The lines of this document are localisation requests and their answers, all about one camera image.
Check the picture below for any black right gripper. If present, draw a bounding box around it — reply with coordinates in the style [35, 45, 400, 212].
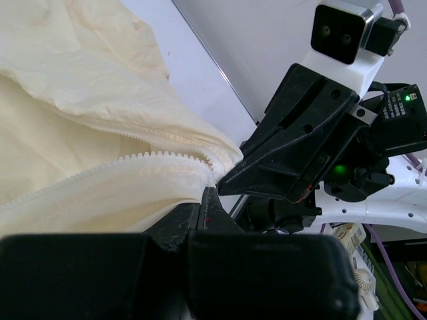
[218, 63, 426, 203]

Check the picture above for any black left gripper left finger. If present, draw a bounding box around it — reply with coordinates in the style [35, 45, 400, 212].
[1, 203, 199, 319]

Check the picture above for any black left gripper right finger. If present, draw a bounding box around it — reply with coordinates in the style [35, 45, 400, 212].
[186, 187, 361, 319]

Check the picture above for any cream yellow jacket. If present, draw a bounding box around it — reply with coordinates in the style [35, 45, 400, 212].
[1, 1, 243, 236]

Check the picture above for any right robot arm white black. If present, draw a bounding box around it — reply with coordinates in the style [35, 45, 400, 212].
[218, 64, 426, 233]

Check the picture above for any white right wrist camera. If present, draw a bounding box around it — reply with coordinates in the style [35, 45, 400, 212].
[302, 1, 411, 97]

